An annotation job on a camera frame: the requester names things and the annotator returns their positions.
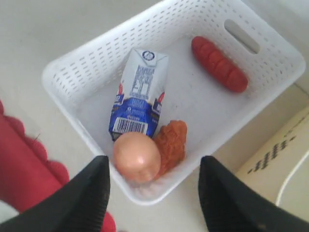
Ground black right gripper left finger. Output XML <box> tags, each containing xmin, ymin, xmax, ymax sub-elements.
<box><xmin>0</xmin><ymin>156</ymin><xmax>110</xmax><ymax>232</ymax></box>

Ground brown egg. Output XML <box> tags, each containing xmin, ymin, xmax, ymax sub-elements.
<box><xmin>113</xmin><ymin>132</ymin><xmax>161</xmax><ymax>183</ymax></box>

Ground cream plastic bin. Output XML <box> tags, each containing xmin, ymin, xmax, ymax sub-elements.
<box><xmin>235</xmin><ymin>106</ymin><xmax>309</xmax><ymax>211</ymax></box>

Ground red sausage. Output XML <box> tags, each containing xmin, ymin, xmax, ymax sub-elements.
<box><xmin>191</xmin><ymin>36</ymin><xmax>249</xmax><ymax>93</ymax></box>

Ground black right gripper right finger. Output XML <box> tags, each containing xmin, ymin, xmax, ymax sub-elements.
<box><xmin>198</xmin><ymin>156</ymin><xmax>309</xmax><ymax>232</ymax></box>

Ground blue white milk carton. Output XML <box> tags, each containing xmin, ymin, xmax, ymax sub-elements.
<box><xmin>109</xmin><ymin>49</ymin><xmax>169</xmax><ymax>141</ymax></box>

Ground fried chicken nugget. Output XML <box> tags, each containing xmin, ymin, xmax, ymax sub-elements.
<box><xmin>154</xmin><ymin>120</ymin><xmax>187</xmax><ymax>179</ymax></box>

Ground white perforated plastic basket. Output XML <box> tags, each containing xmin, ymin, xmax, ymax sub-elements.
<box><xmin>42</xmin><ymin>0</ymin><xmax>306</xmax><ymax>205</ymax></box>

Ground red scalloped placemat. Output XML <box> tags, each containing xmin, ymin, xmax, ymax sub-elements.
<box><xmin>0</xmin><ymin>112</ymin><xmax>116</xmax><ymax>232</ymax></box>

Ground white ceramic bowl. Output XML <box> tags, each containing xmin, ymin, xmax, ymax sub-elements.
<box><xmin>0</xmin><ymin>201</ymin><xmax>19</xmax><ymax>223</ymax></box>

